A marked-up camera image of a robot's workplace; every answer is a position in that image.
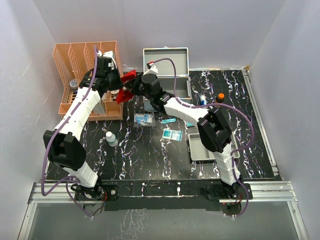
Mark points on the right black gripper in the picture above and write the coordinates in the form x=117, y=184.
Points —
x=133, y=86

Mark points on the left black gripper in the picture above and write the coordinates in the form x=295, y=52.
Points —
x=118, y=86

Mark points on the red first aid pouch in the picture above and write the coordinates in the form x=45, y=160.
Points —
x=125, y=94

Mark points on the small teal sachet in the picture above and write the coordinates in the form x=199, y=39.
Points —
x=168, y=121

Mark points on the teal white wipes packet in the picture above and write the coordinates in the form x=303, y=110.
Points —
x=174, y=135

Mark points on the teal plaster packet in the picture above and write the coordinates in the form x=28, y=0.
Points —
x=189, y=125

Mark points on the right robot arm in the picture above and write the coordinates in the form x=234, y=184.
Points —
x=214, y=131

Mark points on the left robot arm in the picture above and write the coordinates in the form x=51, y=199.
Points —
x=62, y=144

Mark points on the silver metal medicine case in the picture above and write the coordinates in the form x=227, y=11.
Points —
x=173, y=70

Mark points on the grey stationery box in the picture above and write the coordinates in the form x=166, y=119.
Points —
x=99, y=108

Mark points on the blue bandage packet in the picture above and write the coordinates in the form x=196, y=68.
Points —
x=144, y=120

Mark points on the round blue white tin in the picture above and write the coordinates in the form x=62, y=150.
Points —
x=73, y=84

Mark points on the orange plastic file organizer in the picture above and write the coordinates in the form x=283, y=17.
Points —
x=73, y=60

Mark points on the clear bottle white cap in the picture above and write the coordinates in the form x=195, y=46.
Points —
x=111, y=139

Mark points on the white blue tube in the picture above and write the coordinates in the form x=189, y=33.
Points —
x=202, y=99

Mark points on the brown bottle orange cap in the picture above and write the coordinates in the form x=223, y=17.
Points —
x=220, y=98

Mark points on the grey plastic tray insert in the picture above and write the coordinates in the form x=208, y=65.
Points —
x=198, y=153

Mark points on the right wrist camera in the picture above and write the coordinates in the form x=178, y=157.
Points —
x=151, y=68

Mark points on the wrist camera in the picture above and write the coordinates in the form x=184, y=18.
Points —
x=111, y=55
x=151, y=68

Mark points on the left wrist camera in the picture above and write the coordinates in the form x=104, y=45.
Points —
x=111, y=55

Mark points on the aluminium frame rail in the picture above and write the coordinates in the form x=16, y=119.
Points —
x=177, y=210

